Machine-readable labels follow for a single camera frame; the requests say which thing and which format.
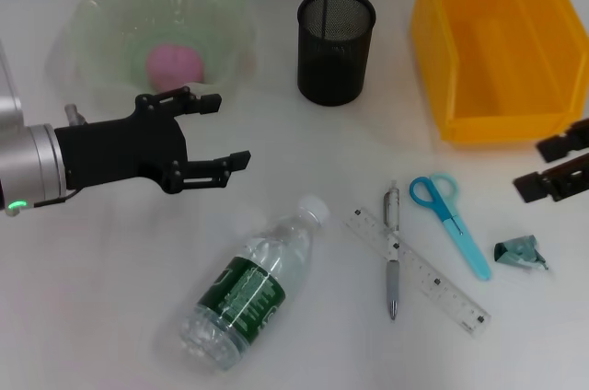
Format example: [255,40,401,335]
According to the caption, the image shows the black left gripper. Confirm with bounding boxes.
[52,86,253,194]

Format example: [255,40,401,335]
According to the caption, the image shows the green plastic wrapper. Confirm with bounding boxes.
[492,233,551,272]

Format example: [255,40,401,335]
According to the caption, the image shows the pink peach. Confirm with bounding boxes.
[145,43,206,93]

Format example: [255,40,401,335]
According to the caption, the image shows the blue teal scissors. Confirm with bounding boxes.
[409,172,493,282]

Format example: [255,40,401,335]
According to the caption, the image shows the green label water bottle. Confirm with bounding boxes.
[179,194,330,373]

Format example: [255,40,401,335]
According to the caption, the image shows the translucent green fruit plate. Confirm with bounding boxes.
[44,0,259,109]

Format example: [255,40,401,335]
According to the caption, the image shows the black mesh pen holder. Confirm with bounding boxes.
[296,0,378,108]

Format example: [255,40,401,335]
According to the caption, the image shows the clear plastic ruler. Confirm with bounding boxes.
[342,207,492,338]

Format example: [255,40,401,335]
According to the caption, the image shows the grey clear ballpoint pen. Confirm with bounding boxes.
[382,179,402,322]

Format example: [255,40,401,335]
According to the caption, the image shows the yellow plastic storage bin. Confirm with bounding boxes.
[410,0,589,146]

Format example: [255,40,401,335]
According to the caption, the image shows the left gripper cable with plug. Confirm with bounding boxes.
[34,103,89,208]

